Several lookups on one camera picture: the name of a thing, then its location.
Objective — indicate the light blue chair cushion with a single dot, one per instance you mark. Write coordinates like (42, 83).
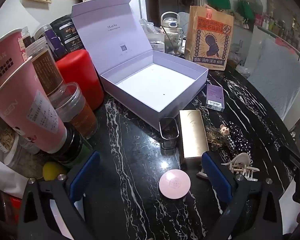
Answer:
(183, 18)
(277, 80)

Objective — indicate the clear jar purple label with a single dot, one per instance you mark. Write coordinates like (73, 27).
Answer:
(50, 37)

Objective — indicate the small purple box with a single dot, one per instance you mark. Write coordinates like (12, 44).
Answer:
(214, 96)

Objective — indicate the clear glass cup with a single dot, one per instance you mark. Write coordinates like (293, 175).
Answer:
(173, 45)

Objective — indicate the red canister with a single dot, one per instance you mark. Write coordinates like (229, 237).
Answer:
(77, 75)

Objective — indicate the black white checked scrunchie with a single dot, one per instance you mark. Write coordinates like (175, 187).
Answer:
(240, 132)

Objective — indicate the dark green jar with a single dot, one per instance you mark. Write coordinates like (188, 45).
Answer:
(75, 150)

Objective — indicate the small clear glass bottle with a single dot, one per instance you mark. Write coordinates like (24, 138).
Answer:
(168, 137)

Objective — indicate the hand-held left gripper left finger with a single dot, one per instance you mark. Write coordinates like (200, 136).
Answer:
(85, 177)

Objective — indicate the pink paper cup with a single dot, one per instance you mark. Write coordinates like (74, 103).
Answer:
(27, 110)
(5, 55)

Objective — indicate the gold cardboard box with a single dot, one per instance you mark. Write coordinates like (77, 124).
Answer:
(192, 135)

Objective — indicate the pink round compact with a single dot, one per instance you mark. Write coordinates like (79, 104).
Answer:
(174, 184)

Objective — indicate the row of small bottles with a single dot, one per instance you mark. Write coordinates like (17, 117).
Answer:
(285, 30)

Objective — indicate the lavender gift box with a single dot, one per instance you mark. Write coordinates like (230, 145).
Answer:
(152, 85)

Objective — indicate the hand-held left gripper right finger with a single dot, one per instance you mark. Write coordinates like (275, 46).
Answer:
(216, 177)

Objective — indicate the yellow ball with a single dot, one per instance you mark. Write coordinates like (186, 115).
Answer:
(51, 171)

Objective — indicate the clear jar orange contents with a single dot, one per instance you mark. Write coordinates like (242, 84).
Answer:
(82, 115)

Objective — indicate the clear jar brown label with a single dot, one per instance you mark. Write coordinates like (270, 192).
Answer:
(43, 65)

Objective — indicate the clear mouse hair claw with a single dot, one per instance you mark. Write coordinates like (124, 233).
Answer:
(224, 130)

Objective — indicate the white water bottle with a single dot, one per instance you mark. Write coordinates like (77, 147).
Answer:
(171, 21)

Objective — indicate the clear jar of oats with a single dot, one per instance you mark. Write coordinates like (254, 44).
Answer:
(5, 140)

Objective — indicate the pearly white hair claw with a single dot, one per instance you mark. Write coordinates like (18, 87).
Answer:
(242, 165)

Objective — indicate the white paper sheet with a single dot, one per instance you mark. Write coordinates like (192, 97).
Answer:
(7, 177)

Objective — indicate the brown paper bag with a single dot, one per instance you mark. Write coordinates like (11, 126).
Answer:
(210, 42)

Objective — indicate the metal spoon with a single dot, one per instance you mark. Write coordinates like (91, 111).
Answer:
(168, 36)

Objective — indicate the small white labelled box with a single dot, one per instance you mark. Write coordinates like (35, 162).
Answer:
(156, 43)

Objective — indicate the clear plastic bags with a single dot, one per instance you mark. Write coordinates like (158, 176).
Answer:
(150, 26)

